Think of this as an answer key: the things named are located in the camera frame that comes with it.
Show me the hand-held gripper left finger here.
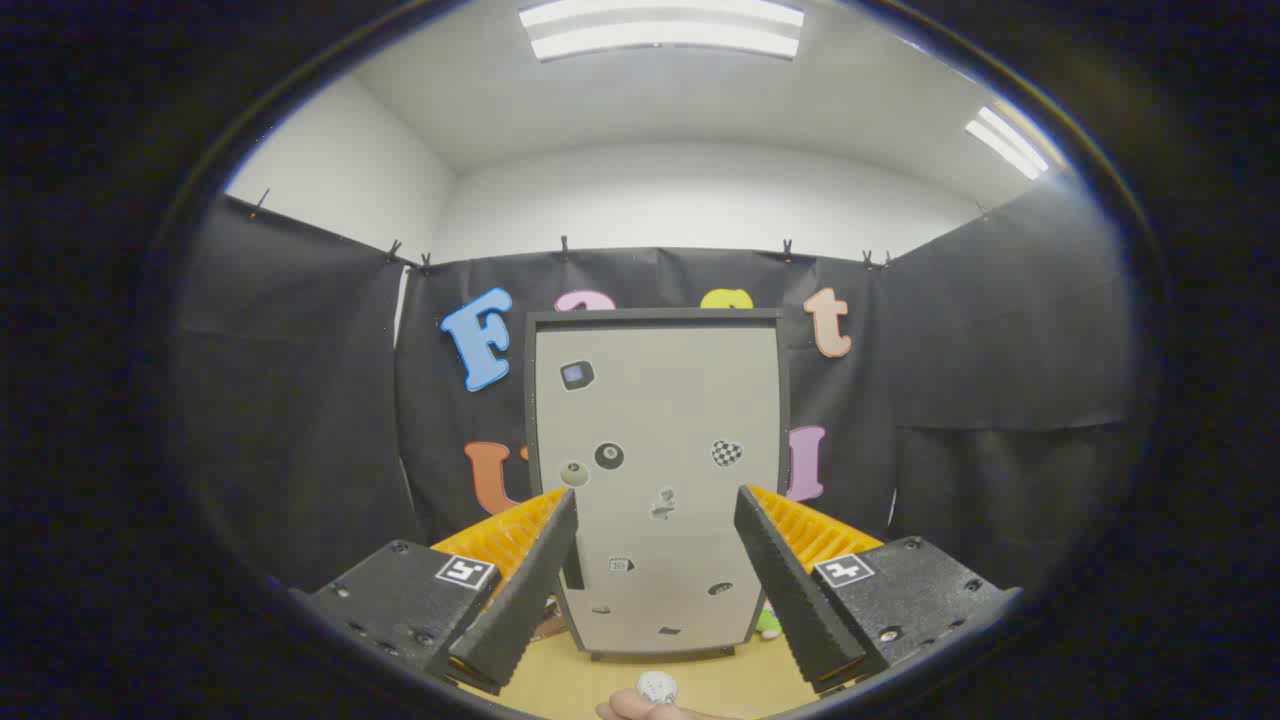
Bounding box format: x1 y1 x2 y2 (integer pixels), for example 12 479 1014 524
290 487 581 696

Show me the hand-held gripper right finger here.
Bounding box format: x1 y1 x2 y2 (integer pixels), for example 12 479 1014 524
733 484 1023 696

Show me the grey shoe cabinet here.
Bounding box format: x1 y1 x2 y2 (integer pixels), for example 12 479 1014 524
524 308 791 661

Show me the black backdrop cloth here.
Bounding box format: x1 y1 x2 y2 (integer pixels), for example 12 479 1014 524
175 170 1141 601

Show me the row of black clips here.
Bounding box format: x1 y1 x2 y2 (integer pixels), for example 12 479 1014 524
250 188 996 273

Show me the ceiling light panel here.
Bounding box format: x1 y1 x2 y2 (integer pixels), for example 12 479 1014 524
518 0 806 63
965 105 1051 181

